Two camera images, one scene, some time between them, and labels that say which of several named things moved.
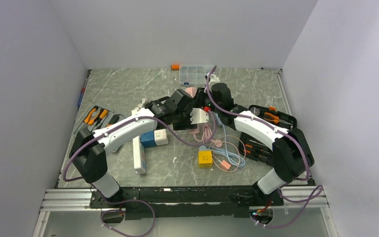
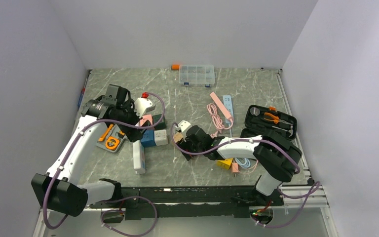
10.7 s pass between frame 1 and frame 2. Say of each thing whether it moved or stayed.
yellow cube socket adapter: moved
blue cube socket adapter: stayed
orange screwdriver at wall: stayed
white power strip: stayed
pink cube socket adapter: moved
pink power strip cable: moved
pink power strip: moved
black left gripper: moved
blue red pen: stayed
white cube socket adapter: stayed
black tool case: stayed
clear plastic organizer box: stayed
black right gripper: moved
